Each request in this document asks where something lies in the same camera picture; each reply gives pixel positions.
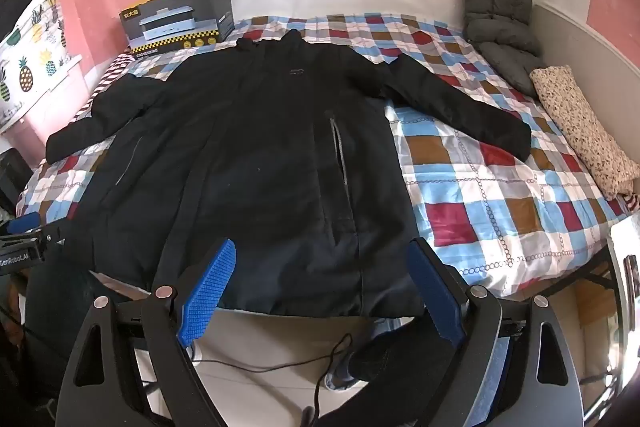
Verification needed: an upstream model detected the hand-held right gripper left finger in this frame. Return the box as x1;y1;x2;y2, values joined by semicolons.
56;238;237;427

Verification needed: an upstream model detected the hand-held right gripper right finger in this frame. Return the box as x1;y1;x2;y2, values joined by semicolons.
406;237;587;427

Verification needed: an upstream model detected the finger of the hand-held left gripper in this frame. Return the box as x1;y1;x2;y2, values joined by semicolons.
3;212;77;245

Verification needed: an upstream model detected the black jacket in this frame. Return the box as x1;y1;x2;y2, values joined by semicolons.
45;29;532;320

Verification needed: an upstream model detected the person's right foot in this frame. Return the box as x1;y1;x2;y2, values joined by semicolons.
324;332;432;394

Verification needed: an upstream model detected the pink cabinet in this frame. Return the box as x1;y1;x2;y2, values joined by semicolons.
0;57;98;154

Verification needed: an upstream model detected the checkered patchwork blanket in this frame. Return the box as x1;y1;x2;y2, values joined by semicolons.
15;14;632;304

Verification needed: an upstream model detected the red white striped cloth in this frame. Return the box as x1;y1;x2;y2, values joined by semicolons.
70;52;135;128

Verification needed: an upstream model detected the pineapple print cloth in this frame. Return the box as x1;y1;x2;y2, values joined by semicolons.
0;0;82;131

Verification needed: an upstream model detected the white appliance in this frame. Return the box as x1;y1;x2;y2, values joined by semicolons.
606;214;640;358

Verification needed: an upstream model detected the floral beige pillow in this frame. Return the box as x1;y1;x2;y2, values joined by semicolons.
529;65;640;202

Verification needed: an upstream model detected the black bag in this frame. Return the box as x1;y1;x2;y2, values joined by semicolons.
0;0;47;44

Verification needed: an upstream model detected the black appliance cardboard box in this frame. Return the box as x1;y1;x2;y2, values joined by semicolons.
118;0;236;56

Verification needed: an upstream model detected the grey quilted cushion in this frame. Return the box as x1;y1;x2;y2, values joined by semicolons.
464;0;544;98

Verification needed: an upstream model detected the black floor cable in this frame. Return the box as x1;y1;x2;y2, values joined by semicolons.
192;332;362;427

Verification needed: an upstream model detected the black metal bed frame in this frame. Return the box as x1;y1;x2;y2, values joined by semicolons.
500;244;617;308

